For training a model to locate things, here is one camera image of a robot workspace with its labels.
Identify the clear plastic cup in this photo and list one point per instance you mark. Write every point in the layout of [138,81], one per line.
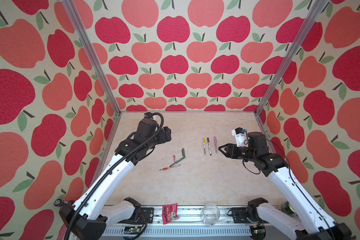
[210,214]

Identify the purple bottle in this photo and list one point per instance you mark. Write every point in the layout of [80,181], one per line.
[59,203]

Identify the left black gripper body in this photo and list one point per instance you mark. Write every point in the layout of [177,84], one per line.
[161,138]

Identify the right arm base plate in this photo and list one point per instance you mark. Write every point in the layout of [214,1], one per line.
[248,214]

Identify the white pen brown end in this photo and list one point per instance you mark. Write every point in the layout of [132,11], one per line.
[209,148]

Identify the pink snack packet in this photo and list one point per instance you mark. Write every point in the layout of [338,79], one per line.
[169,213]

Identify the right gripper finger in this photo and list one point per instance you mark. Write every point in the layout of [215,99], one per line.
[226,147]
[226,152]

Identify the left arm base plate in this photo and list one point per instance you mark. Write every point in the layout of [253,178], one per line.
[134,213]

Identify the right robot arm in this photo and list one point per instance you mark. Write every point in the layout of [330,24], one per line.
[313,224]

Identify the right aluminium corner post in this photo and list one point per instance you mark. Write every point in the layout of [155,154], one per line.
[314,12]

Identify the green marker pen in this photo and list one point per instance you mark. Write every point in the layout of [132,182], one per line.
[176,162]

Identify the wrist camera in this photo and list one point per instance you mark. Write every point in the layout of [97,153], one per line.
[149,115]
[241,137]

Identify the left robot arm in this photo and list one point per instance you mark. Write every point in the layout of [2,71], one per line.
[86,218]

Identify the pink fountain pen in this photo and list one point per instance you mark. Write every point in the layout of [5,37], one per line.
[216,147]

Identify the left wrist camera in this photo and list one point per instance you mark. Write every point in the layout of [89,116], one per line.
[149,115]

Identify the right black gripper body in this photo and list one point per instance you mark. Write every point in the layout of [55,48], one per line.
[241,154]

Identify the left aluminium corner post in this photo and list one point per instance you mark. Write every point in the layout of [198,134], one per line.
[78,24]

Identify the red gel pen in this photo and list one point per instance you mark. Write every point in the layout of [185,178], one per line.
[164,169]

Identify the aluminium corner post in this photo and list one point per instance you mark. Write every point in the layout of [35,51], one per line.
[314,12]
[78,24]

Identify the green drink can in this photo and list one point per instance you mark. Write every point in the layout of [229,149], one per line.
[287,208]

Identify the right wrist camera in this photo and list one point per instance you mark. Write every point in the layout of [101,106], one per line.
[241,137]

